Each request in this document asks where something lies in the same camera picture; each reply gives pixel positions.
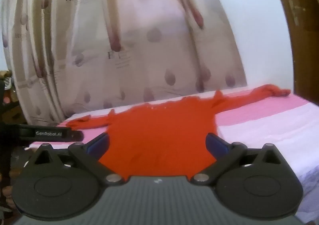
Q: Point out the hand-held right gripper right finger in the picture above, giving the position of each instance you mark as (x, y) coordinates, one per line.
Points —
(217, 145)

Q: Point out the brown wooden frame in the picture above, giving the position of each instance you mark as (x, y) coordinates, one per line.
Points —
(306, 40)

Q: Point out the dark clutter pile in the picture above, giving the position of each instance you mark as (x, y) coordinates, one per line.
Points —
(7, 100)

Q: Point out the pink checkered bed sheet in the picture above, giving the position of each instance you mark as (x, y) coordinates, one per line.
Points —
(261, 120)

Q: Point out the red knitted sweater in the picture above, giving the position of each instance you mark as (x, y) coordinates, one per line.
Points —
(162, 135)

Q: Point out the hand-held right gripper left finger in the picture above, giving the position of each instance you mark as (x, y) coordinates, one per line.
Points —
(97, 145)

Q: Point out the beige leaf print curtain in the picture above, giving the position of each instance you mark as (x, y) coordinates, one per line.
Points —
(149, 47)

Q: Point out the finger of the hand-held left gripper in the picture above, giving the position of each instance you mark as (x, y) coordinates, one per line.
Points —
(74, 134)

